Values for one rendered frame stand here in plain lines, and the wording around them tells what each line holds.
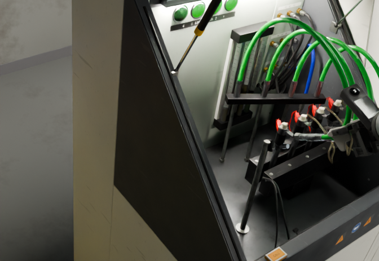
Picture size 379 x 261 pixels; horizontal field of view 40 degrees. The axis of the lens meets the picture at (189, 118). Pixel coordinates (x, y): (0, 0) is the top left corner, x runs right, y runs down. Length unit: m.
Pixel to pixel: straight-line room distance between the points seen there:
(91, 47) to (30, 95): 1.93
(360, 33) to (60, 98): 2.19
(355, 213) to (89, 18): 0.93
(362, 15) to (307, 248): 0.72
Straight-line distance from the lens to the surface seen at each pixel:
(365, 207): 1.59
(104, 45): 1.46
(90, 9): 1.48
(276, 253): 1.35
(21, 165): 2.93
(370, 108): 1.22
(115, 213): 1.75
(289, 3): 1.69
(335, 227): 1.49
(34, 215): 2.67
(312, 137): 1.41
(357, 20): 1.68
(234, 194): 1.65
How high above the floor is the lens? 1.97
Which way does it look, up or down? 37 degrees down
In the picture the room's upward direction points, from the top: 9 degrees clockwise
